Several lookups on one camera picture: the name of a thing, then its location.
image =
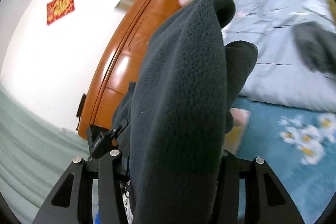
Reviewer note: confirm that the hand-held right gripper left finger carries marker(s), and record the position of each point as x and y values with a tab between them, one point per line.
113	169

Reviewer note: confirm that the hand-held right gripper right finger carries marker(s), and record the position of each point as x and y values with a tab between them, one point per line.
231	174

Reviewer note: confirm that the dark fleece garment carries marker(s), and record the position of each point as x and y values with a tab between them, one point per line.
178	95

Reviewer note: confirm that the pink cloth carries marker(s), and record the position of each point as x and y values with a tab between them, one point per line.
240	119

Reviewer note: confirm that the orange wooden headboard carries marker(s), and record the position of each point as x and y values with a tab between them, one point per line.
126	56

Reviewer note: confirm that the blue floral duvet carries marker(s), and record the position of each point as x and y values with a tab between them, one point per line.
267	82

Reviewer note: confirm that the grey cloth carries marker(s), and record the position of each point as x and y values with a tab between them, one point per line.
315	48

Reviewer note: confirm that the red wall poster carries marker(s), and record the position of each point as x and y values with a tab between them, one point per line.
60	6

